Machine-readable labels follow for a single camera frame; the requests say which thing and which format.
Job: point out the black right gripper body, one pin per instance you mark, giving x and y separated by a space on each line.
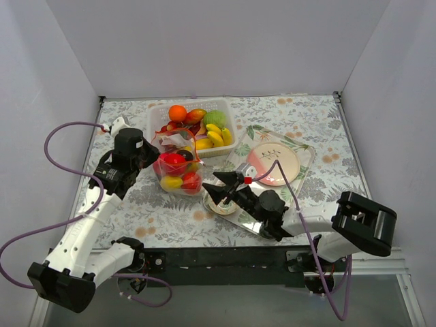
231 190

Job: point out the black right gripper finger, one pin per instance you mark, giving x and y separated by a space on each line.
229 178
218 193

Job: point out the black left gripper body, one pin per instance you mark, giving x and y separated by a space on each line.
147 153

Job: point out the red pomegranate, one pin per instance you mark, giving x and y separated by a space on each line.
157 168

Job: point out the yellow banana bunch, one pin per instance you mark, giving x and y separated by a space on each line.
193 167
219 137

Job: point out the clear zip top bag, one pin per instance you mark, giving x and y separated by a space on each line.
171 142

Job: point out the yellow mango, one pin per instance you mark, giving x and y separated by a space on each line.
171 183

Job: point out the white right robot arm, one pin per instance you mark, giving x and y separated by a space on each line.
349 225

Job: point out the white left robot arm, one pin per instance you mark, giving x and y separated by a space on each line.
69 276

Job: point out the floral small bowl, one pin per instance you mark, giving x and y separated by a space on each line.
221 208

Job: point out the dark blue cup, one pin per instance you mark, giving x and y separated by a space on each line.
270 232

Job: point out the pink white plate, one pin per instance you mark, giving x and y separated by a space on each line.
263 156

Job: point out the yellow fruit under radish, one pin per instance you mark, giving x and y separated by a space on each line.
204 144

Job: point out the red cherries cluster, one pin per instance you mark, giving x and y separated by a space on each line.
169 126

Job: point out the orange fruit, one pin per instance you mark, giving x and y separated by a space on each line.
177 113

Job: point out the green fruit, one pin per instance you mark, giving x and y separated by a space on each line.
215 117

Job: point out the floral tablecloth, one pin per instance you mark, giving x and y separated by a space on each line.
160 219

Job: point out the orange red mango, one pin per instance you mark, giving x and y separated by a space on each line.
194 116

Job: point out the black base bar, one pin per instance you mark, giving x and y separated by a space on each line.
222 265

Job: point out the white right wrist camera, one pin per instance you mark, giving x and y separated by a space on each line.
246 172

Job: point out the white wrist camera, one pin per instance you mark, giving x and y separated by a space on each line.
246 172
117 125

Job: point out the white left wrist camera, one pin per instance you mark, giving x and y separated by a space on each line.
117 125

